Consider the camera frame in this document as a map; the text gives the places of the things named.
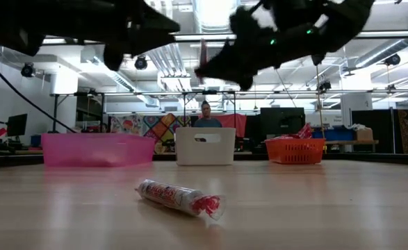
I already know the blue storage bin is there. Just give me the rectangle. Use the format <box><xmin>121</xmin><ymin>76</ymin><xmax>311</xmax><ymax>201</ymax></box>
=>
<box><xmin>311</xmin><ymin>128</ymin><xmax>356</xmax><ymax>142</ymax></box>

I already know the large black screen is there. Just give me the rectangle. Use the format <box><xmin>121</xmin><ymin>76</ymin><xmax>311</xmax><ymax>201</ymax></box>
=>
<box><xmin>259</xmin><ymin>106</ymin><xmax>307</xmax><ymax>140</ymax></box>

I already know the black computer monitor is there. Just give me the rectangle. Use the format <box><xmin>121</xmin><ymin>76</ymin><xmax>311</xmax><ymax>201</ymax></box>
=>
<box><xmin>6</xmin><ymin>113</ymin><xmax>28</xmax><ymax>138</ymax></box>

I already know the black overhead light bar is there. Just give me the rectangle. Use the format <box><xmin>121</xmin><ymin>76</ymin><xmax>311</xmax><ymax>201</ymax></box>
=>
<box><xmin>0</xmin><ymin>30</ymin><xmax>408</xmax><ymax>48</ymax></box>

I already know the black aluminium table frame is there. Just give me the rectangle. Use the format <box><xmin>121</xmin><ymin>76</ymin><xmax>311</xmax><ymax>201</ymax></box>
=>
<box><xmin>0</xmin><ymin>151</ymin><xmax>408</xmax><ymax>170</ymax></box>

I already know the silver ceiling duct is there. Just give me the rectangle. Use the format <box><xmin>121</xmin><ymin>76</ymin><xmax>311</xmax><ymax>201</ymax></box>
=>
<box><xmin>191</xmin><ymin>0</ymin><xmax>241</xmax><ymax>70</ymax></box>

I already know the white plastic bin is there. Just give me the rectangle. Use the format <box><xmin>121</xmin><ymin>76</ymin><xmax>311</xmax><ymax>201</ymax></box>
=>
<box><xmin>174</xmin><ymin>126</ymin><xmax>237</xmax><ymax>167</ymax></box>

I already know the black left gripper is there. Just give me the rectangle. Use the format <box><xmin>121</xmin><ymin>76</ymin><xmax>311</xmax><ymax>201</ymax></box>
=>
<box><xmin>50</xmin><ymin>0</ymin><xmax>181</xmax><ymax>56</ymax></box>

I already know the wooden background table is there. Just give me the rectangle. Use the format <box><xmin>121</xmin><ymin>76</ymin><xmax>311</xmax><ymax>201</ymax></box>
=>
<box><xmin>325</xmin><ymin>139</ymin><xmax>380</xmax><ymax>153</ymax></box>

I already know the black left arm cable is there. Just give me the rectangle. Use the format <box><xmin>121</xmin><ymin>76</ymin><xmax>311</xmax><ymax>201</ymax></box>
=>
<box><xmin>0</xmin><ymin>55</ymin><xmax>76</xmax><ymax>134</ymax></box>

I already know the orange cloth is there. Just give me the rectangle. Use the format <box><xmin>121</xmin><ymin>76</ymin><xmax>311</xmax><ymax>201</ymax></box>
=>
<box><xmin>198</xmin><ymin>112</ymin><xmax>248</xmax><ymax>150</ymax></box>

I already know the colourful patchwork quilt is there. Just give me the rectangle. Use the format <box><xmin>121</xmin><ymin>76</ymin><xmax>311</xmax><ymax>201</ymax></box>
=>
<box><xmin>108</xmin><ymin>113</ymin><xmax>193</xmax><ymax>156</ymax></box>

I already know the person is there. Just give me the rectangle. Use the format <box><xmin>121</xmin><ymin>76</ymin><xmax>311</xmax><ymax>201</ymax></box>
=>
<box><xmin>193</xmin><ymin>100</ymin><xmax>223</xmax><ymax>128</ymax></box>

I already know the orange plastic basket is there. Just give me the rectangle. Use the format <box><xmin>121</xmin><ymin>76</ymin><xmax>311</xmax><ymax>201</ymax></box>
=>
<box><xmin>264</xmin><ymin>137</ymin><xmax>327</xmax><ymax>165</ymax></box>

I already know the cardboard box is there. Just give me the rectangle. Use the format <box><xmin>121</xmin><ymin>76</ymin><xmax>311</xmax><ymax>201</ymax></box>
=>
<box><xmin>355</xmin><ymin>127</ymin><xmax>374</xmax><ymax>142</ymax></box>

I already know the black ceiling-mounted camera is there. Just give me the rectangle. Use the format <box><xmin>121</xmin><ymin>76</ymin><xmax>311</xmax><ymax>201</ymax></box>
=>
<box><xmin>133</xmin><ymin>55</ymin><xmax>149</xmax><ymax>72</ymax></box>
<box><xmin>317</xmin><ymin>79</ymin><xmax>332</xmax><ymax>93</ymax></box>
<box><xmin>384</xmin><ymin>53</ymin><xmax>402</xmax><ymax>67</ymax></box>
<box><xmin>20</xmin><ymin>62</ymin><xmax>37</xmax><ymax>78</ymax></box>

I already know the white cabinet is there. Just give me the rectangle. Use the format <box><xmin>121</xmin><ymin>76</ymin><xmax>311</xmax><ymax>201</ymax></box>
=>
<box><xmin>340</xmin><ymin>92</ymin><xmax>374</xmax><ymax>128</ymax></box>

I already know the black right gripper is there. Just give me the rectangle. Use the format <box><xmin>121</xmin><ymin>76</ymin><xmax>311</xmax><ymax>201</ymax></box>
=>
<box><xmin>195</xmin><ymin>6</ymin><xmax>316</xmax><ymax>92</ymax></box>

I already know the pink translucent plastic bin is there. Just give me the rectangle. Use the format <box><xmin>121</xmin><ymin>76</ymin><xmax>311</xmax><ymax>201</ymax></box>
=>
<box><xmin>40</xmin><ymin>133</ymin><xmax>156</xmax><ymax>168</ymax></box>

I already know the black background rig frame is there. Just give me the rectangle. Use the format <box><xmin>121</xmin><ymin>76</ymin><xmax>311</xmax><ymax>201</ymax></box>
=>
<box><xmin>50</xmin><ymin>88</ymin><xmax>408</xmax><ymax>135</ymax></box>

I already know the black partition panel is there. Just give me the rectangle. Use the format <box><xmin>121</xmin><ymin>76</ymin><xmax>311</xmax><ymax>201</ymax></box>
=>
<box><xmin>351</xmin><ymin>109</ymin><xmax>399</xmax><ymax>154</ymax></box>

